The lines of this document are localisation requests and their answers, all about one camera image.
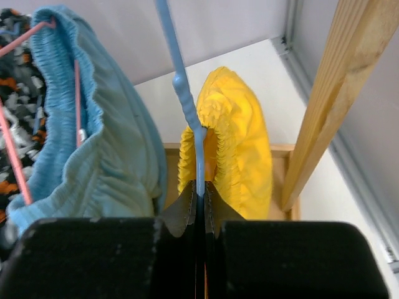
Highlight wooden clothes rack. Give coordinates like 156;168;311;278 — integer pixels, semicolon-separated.
178;1;398;220

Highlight yellow shorts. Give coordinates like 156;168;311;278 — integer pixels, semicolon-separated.
196;67;272;220

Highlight blue hanger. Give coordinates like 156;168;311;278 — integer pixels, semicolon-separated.
155;0;206;198

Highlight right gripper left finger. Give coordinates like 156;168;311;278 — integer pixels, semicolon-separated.
1;183;196;298

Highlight light blue shorts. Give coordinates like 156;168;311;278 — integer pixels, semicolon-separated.
7;6;167;229

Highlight black orange camouflage shorts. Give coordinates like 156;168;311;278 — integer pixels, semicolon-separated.
0;8;47;225

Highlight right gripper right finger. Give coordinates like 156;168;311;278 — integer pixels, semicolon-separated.
204;183;390;298

